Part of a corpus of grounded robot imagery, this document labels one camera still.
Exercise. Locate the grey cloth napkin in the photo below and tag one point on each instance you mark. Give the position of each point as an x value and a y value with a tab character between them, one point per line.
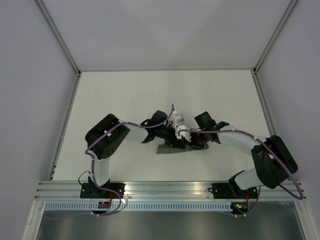
180	147

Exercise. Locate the aluminium front rail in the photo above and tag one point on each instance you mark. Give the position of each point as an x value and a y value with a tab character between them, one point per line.
156	191

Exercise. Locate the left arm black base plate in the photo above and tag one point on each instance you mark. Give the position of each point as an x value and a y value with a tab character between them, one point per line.
90	191

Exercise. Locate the left aluminium frame post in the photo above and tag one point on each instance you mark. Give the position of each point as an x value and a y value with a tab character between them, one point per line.
57	35

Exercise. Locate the right aluminium frame post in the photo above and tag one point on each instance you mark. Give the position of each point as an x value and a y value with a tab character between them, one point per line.
296	37

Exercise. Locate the wrist white camera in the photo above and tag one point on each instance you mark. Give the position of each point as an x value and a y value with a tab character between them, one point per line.
182	132
177	119

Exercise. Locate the white slotted cable duct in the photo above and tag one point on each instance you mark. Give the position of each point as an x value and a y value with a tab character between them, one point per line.
149	206

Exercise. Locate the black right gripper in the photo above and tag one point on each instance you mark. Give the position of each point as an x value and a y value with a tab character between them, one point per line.
193	143

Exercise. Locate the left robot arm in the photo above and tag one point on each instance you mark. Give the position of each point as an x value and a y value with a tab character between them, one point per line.
107	135

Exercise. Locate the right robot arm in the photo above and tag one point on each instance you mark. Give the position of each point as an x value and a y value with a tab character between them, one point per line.
273	162

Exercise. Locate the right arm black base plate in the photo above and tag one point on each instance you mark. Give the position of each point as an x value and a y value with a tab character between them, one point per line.
225	191

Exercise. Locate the aluminium frame post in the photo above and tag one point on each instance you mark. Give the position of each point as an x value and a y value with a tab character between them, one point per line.
57	35
296	37

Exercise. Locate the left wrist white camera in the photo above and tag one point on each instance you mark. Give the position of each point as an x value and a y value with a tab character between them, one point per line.
177	119

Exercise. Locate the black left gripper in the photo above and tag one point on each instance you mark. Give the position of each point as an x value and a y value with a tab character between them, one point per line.
172	140

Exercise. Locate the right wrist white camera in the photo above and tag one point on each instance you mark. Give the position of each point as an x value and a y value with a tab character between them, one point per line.
182	132

